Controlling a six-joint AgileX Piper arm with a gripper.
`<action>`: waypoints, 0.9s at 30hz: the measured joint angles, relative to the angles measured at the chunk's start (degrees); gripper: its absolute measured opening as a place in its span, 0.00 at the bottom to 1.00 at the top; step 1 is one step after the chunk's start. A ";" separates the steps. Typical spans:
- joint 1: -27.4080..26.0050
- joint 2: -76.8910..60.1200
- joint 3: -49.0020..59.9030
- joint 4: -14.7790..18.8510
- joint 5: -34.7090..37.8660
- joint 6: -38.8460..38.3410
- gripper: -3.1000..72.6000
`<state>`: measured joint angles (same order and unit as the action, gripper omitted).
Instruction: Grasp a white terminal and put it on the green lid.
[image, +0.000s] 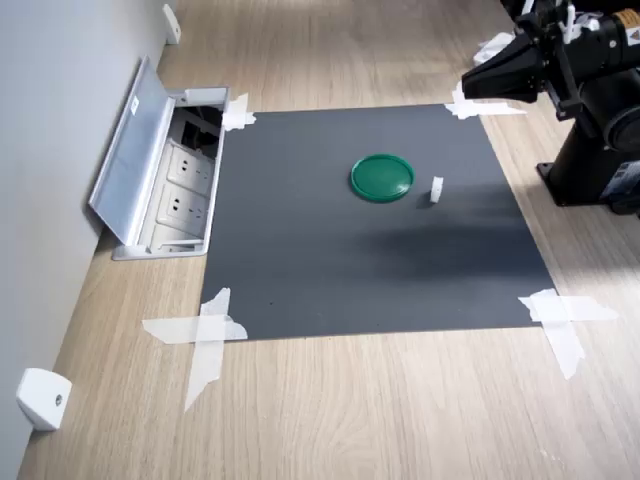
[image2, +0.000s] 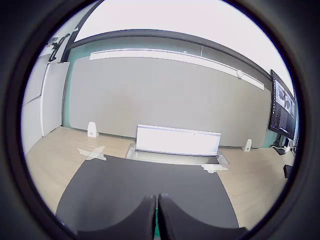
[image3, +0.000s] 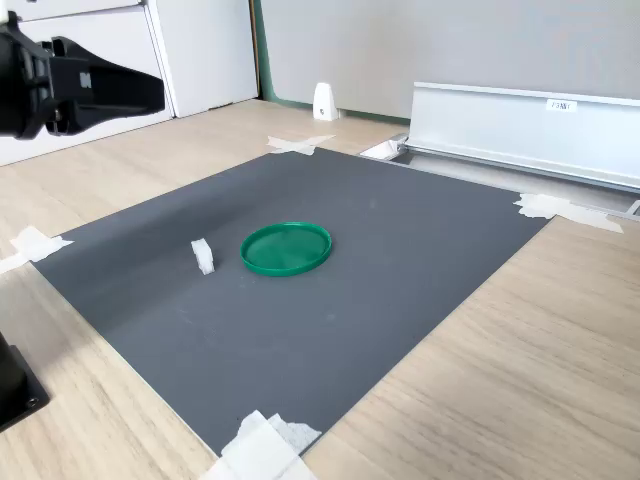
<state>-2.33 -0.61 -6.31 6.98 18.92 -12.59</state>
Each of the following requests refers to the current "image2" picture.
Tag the dark grey mat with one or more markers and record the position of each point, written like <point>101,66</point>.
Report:
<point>140,180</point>

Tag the small black box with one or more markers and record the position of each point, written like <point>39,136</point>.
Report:
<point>288,171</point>

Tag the white tape piece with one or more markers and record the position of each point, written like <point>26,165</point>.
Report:
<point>212,168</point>
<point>93,153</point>

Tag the small white bracket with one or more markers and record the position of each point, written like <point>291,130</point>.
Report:
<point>247,145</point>
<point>92,130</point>

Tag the white side panel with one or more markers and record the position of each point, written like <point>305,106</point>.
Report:
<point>53,97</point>

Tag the black computer screen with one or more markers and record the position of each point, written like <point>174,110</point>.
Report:
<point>281,112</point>

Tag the grey desk partition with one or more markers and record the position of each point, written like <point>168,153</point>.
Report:
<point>162,97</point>

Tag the white rail on partition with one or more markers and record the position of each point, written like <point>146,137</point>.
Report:
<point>175,55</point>

